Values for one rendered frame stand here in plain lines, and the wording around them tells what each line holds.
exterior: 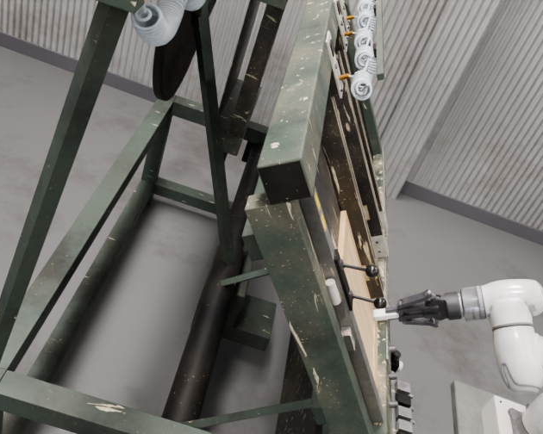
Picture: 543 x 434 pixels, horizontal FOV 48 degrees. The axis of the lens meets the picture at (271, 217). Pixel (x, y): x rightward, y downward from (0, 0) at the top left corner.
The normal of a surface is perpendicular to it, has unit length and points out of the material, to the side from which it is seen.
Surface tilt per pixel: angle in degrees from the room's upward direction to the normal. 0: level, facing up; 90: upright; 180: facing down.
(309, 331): 90
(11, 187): 0
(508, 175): 90
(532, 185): 90
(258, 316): 0
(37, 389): 0
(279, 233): 90
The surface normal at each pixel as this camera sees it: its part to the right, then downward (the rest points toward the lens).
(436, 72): -0.18, 0.56
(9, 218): 0.29, -0.76
